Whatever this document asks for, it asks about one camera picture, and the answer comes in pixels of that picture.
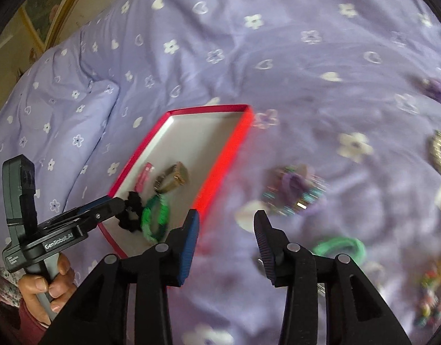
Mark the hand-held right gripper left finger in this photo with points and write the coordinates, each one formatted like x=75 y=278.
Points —
x=190 y=248

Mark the purple scrunchie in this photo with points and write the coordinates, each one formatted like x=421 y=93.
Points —
x=439 y=90

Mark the person's left forearm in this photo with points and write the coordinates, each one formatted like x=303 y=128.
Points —
x=26 y=323

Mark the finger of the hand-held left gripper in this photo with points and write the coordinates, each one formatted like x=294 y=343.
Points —
x=94 y=203
x=112 y=208

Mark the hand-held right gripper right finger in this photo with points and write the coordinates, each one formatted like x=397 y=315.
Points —
x=265 y=248

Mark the floral cloth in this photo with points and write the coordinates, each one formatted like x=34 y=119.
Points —
x=5 y=280

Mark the person's left hand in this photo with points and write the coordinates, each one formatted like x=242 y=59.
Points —
x=33 y=287

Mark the black scrunchie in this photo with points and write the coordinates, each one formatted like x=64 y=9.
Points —
x=132 y=219

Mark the framed wall picture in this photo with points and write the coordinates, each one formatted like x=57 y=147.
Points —
x=51 y=3

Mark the purple floral blanket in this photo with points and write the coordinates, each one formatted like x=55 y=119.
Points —
x=242 y=43

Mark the gold wristwatch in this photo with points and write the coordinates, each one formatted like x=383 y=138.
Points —
x=177 y=176

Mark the pink hair clip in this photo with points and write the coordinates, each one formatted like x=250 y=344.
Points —
x=144 y=176

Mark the red shallow cardboard box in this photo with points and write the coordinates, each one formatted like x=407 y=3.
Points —
x=206 y=140

